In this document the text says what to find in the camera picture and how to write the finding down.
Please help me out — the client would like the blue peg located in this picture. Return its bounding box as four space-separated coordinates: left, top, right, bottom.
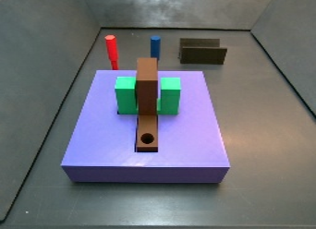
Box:
150 35 160 60

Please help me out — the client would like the green block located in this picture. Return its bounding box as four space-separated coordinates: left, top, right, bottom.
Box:
115 77 182 115

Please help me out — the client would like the black angle bracket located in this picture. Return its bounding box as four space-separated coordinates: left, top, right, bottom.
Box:
179 38 227 65

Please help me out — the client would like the purple base board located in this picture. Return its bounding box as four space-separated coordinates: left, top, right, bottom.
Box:
61 70 229 183

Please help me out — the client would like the brown L-shaped bracket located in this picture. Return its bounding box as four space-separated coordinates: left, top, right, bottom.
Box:
135 58 158 152

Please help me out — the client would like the red peg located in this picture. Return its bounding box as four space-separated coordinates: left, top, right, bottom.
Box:
104 35 119 70

